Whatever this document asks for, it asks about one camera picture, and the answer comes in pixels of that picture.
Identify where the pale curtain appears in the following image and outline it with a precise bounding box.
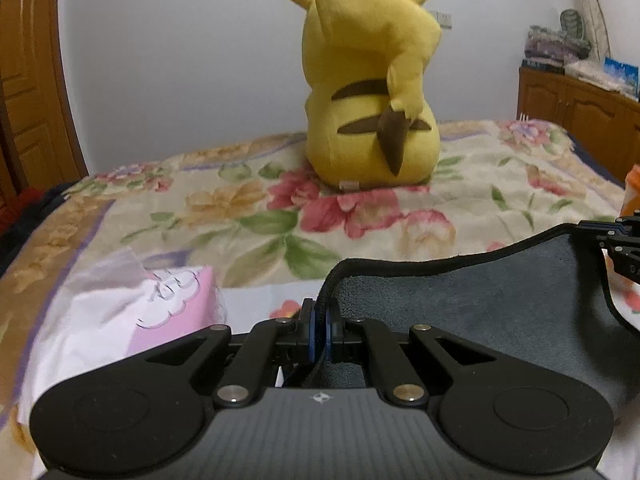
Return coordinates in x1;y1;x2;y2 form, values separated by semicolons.
570;0;612;58

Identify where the floral blanket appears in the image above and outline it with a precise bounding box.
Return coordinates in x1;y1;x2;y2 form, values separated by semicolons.
0;119;640;480

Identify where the yellow plush toy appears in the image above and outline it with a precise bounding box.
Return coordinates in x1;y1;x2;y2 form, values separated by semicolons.
261;0;444;194

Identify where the wooden cabinet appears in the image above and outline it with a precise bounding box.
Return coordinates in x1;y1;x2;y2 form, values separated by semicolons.
517;66;640;188

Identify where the wooden door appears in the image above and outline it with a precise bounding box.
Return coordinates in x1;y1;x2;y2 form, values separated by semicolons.
0;0;90;211

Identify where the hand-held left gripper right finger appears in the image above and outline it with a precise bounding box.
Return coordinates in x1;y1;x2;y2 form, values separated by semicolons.
325;306;497;407

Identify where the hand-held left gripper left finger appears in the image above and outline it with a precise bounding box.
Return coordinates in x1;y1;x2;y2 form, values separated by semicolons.
145;299;319;409

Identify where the dark grey towel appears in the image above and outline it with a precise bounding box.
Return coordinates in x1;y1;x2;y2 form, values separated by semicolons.
300;224;640;421

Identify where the stack of folded cloths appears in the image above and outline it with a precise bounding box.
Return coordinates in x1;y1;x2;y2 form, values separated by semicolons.
521;9;593;70

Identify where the orange packet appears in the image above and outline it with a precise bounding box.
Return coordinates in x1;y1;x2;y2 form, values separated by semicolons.
619;164;640;217

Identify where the red cloth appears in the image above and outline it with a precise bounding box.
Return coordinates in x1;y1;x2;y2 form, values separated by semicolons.
0;187;47;233

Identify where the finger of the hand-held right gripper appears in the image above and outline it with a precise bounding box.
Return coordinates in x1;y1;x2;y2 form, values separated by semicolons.
575;215;640;247
599;243;640;281

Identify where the pink tissue pack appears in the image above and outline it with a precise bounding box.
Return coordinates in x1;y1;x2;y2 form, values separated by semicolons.
47;247;227;376

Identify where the blue picture box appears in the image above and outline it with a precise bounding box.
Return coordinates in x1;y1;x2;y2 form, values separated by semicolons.
603;56;640;102

